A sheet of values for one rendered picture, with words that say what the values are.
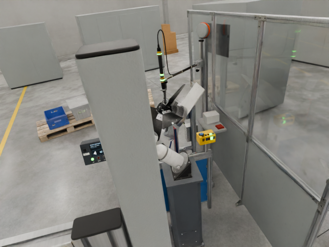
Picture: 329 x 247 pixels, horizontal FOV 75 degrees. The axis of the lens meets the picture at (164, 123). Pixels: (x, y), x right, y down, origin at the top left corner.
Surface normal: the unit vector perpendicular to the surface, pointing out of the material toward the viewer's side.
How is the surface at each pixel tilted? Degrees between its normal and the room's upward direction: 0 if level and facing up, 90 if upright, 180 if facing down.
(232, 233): 0
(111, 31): 90
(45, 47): 90
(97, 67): 90
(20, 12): 90
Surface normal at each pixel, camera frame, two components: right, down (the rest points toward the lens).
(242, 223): -0.11, -0.86
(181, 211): 0.15, 0.48
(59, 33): 0.41, 0.42
